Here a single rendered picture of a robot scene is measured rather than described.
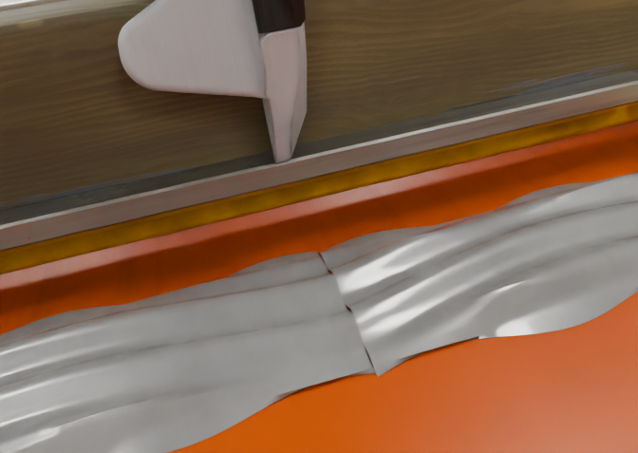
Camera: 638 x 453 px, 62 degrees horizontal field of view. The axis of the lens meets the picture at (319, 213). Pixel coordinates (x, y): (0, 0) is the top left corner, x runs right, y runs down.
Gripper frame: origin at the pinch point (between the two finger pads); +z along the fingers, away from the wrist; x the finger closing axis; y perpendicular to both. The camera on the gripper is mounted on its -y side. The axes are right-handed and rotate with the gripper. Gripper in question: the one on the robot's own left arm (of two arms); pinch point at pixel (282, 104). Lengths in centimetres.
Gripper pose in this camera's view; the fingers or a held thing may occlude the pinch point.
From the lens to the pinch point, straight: 23.1
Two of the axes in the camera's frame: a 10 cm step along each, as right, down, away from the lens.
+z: 1.2, 8.4, 5.2
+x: 2.7, 4.8, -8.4
